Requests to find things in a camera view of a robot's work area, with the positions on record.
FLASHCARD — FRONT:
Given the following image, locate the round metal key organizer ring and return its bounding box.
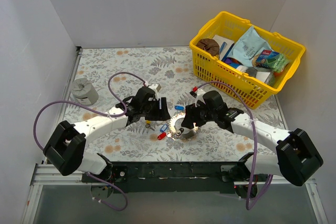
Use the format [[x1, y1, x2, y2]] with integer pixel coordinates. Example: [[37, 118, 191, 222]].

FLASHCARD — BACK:
[[167, 112, 201, 141]]

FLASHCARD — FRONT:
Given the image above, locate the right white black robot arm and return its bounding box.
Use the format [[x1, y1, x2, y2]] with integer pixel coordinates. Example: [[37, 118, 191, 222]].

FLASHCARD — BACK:
[[181, 89, 323, 186]]

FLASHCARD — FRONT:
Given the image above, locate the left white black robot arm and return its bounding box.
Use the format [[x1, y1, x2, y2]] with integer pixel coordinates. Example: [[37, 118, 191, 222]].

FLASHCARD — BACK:
[[43, 84, 170, 182]]

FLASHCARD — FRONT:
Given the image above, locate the yellow key tag with key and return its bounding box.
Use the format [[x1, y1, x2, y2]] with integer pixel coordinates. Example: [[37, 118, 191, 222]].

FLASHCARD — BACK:
[[145, 120, 155, 131]]

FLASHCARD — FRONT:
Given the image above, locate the red key tag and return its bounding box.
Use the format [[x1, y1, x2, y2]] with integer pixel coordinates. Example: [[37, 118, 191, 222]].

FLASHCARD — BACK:
[[157, 132, 166, 140]]

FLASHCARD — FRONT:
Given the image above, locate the floral patterned table mat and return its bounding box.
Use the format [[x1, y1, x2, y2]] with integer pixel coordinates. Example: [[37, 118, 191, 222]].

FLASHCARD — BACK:
[[51, 47, 296, 163]]

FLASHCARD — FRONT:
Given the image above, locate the grey tape roll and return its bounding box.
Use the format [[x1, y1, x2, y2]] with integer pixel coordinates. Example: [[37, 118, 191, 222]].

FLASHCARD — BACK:
[[70, 78, 99, 105]]

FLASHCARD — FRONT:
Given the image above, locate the yellow plastic shopping basket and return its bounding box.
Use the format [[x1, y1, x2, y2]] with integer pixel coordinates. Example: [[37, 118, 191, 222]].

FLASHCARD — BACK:
[[190, 12, 306, 109]]

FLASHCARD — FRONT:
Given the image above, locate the brown round bread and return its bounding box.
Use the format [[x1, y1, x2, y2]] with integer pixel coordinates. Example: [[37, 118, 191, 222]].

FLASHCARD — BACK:
[[196, 38, 220, 56]]

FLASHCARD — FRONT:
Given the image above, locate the white box in basket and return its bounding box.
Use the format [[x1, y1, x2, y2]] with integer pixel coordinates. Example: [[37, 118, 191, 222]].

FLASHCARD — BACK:
[[212, 35, 235, 61]]

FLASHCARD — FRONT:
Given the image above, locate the light blue chips bag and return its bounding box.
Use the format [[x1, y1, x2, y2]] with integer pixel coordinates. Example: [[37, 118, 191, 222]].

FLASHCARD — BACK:
[[227, 26, 272, 67]]

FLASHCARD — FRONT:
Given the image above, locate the green wrapped package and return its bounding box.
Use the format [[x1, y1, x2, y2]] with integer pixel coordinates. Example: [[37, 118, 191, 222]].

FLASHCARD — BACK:
[[255, 49, 290, 73]]

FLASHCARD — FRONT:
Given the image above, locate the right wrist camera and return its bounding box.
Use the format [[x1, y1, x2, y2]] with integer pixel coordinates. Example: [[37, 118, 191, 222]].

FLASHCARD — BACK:
[[190, 87, 206, 106]]

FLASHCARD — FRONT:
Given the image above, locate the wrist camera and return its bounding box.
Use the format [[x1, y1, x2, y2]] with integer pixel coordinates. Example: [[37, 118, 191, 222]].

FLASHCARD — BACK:
[[190, 87, 206, 106], [148, 83, 161, 101]]

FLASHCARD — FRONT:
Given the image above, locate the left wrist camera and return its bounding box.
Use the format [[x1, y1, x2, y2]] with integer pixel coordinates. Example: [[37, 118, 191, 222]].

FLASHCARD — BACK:
[[148, 83, 161, 101]]

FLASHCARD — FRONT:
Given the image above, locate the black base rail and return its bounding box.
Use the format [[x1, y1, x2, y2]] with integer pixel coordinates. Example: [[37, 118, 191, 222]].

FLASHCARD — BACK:
[[97, 162, 250, 194]]

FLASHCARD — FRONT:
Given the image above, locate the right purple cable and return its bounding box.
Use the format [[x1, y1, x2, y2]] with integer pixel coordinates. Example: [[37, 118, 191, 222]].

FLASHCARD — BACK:
[[196, 81, 274, 211]]

